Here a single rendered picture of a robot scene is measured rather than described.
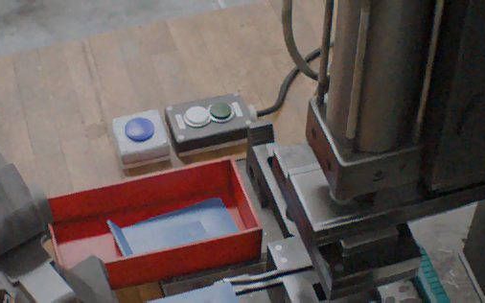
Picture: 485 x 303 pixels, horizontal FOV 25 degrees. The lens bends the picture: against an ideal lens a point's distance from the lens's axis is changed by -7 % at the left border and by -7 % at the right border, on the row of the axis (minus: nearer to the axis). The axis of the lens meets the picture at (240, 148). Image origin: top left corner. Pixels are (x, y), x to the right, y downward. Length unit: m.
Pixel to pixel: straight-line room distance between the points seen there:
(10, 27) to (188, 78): 1.54
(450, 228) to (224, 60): 0.42
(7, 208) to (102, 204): 0.43
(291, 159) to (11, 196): 0.33
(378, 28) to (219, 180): 0.58
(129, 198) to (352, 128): 0.51
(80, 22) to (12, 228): 2.09
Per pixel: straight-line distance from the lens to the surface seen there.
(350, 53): 0.95
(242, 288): 1.27
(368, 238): 1.11
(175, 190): 1.44
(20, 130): 1.56
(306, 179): 1.11
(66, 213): 1.42
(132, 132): 1.49
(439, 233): 1.45
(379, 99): 0.97
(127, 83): 1.60
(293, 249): 1.31
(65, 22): 3.08
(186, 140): 1.49
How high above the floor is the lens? 2.03
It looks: 48 degrees down
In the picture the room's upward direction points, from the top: 3 degrees clockwise
